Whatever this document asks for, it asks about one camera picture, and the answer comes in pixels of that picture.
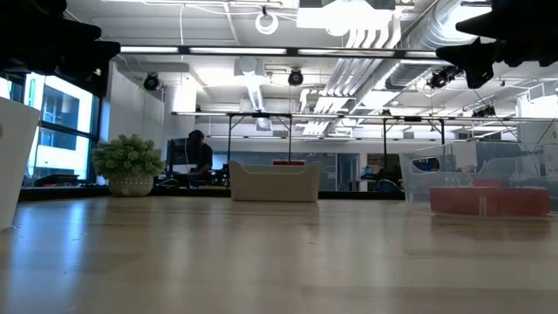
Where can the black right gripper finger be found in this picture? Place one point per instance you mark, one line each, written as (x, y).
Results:
(477, 61)
(484, 28)

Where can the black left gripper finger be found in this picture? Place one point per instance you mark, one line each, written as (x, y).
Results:
(83, 56)
(83, 32)

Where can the black ceiling spotlight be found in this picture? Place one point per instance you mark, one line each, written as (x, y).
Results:
(151, 82)
(295, 77)
(442, 77)
(484, 112)

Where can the large window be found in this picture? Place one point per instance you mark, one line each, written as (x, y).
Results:
(61, 131)

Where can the green artificial potted plant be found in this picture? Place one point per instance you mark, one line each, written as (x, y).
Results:
(128, 161)

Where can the white plastic bin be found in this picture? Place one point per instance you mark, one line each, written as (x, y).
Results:
(15, 165)

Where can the black computer monitor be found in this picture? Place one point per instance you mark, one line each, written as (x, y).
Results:
(176, 150)

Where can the clear plastic bin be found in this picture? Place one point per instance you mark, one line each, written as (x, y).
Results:
(418, 192)

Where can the person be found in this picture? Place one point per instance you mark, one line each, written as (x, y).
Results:
(200, 152)

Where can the long ceiling light strip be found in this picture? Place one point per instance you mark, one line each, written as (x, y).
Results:
(237, 50)

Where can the red flat object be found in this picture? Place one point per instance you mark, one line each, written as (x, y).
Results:
(288, 162)

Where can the grey plastic bin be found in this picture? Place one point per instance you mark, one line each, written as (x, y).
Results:
(274, 183)

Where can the silver ventilation duct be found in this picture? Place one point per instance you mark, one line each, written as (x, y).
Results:
(436, 26)

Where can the black metal frame stand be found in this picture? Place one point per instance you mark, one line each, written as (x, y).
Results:
(414, 118)
(261, 114)

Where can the black aluminium table frame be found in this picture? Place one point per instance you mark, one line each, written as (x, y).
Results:
(196, 192)

